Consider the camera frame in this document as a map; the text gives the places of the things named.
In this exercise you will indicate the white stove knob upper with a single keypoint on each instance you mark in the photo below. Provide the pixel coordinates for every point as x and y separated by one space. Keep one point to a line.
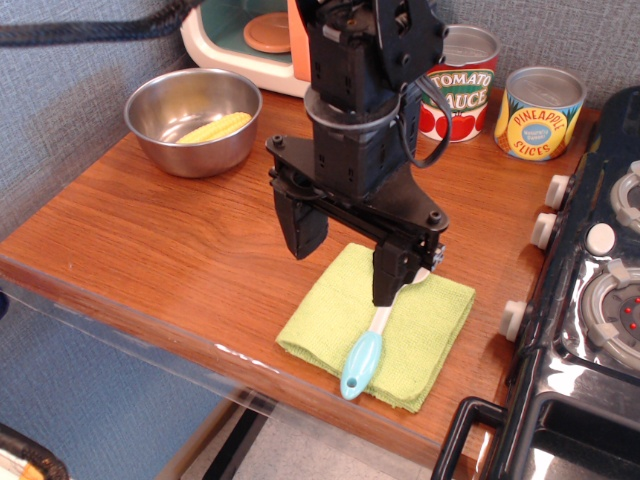
556 191

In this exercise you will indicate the teal toy microwave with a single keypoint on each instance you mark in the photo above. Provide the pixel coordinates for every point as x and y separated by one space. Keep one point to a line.
213 37

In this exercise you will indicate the pineapple slices can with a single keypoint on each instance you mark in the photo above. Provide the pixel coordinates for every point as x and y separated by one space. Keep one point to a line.
539 111

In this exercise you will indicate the yellow toy corn cob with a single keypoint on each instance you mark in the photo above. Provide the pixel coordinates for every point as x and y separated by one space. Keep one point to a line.
217 129

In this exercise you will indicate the orange microwave plate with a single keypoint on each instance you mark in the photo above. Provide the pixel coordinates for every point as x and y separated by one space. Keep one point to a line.
268 33

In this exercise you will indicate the white stove knob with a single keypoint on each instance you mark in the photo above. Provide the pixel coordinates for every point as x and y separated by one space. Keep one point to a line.
511 319
542 230
556 191

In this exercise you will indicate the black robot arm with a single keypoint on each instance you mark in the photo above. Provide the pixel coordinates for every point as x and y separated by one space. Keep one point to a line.
369 62

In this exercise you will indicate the stainless steel bowl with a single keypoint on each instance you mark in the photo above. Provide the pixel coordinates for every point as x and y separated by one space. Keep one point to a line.
164 110

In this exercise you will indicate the white spoon teal handle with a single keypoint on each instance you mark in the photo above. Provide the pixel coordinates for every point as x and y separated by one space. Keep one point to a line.
363 359

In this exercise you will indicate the white round stove button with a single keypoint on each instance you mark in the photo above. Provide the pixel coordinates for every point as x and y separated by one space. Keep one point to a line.
600 239

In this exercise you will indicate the green folded towel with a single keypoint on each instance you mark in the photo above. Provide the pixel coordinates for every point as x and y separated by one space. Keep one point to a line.
393 353

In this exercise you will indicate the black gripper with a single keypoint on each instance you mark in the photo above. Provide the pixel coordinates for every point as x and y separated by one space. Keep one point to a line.
360 176

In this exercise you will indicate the black toy stove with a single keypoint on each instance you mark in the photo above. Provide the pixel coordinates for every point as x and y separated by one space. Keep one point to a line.
572 409

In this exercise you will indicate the tomato sauce can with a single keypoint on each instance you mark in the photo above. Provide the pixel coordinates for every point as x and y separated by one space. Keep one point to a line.
466 77

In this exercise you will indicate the white stove knob middle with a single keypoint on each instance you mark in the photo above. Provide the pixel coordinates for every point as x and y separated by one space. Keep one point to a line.
542 230

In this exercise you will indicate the white stove knob lower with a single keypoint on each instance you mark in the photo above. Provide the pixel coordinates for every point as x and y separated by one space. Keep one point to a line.
511 319

